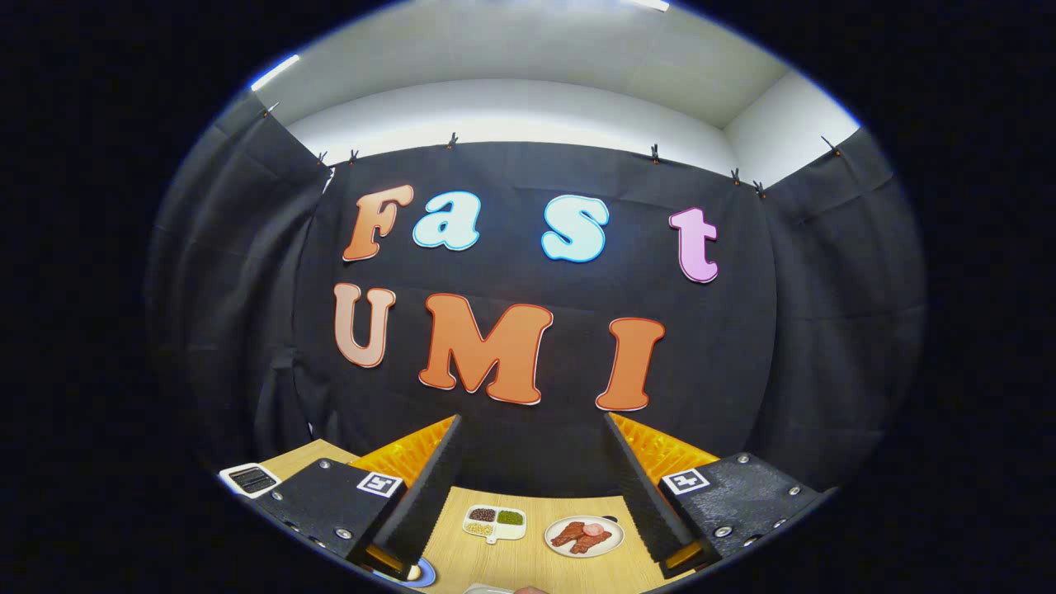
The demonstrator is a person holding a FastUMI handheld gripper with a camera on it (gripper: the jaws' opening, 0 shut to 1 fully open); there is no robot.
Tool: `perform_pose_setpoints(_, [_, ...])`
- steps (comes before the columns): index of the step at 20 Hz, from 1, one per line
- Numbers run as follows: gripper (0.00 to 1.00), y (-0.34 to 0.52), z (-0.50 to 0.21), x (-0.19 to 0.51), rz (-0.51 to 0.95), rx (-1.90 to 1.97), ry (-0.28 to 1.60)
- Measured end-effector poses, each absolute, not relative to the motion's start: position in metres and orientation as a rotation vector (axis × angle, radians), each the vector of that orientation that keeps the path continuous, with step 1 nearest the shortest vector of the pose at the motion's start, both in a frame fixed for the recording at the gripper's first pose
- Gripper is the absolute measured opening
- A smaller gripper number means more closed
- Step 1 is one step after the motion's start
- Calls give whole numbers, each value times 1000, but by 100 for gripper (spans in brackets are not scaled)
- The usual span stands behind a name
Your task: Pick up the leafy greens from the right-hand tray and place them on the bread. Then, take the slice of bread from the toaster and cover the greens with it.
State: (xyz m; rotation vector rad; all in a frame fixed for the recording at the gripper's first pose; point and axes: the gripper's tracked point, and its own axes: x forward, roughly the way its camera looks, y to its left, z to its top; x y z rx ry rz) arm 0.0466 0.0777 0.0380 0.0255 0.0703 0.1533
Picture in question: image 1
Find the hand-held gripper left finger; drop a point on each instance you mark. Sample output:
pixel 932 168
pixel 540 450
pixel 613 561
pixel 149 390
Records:
pixel 429 487

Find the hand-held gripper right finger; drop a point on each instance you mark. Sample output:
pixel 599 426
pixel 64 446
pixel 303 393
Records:
pixel 631 487

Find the white oval plate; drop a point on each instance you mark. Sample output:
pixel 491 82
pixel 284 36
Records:
pixel 615 528

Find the pink sausage slice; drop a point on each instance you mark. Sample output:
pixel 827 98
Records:
pixel 594 529

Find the dark red beans pile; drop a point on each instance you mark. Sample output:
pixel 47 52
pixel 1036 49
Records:
pixel 482 515

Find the yellow soybeans pile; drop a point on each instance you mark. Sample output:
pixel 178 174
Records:
pixel 478 528

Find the brown meat piece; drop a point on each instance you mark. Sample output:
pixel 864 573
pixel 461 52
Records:
pixel 568 534
pixel 592 542

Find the white divided dish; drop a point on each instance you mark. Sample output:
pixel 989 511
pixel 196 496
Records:
pixel 495 533

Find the blue plate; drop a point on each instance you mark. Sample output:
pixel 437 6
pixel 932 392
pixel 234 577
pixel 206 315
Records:
pixel 427 571

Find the green beans pile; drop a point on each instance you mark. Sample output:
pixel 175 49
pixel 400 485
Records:
pixel 510 518

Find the small white plate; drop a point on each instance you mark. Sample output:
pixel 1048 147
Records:
pixel 488 589

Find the white toaster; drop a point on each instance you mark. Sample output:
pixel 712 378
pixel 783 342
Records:
pixel 250 480

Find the black backdrop cloth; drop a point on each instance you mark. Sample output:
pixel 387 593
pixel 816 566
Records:
pixel 792 330

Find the row of black cloth clips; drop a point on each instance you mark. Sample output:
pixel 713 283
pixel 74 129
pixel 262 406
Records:
pixel 451 141

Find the ceiling light panel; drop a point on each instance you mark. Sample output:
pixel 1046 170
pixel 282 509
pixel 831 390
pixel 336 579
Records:
pixel 650 4

